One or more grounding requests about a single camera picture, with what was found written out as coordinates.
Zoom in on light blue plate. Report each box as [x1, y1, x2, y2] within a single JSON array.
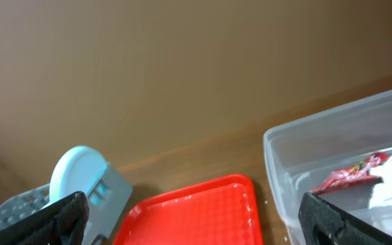
[[49, 146, 108, 203]]

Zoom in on red strawberry wrapper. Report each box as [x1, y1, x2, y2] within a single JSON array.
[[310, 152, 390, 195]]

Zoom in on red plastic tray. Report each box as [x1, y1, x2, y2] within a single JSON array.
[[113, 174, 263, 245]]

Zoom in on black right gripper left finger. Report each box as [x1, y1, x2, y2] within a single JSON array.
[[0, 191, 89, 245]]

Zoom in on clear plastic bin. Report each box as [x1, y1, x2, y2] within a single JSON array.
[[263, 90, 392, 245]]

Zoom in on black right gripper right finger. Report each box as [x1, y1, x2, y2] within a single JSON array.
[[298, 193, 392, 245]]

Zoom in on grey dishwasher rack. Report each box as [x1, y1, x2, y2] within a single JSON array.
[[0, 165, 133, 245]]

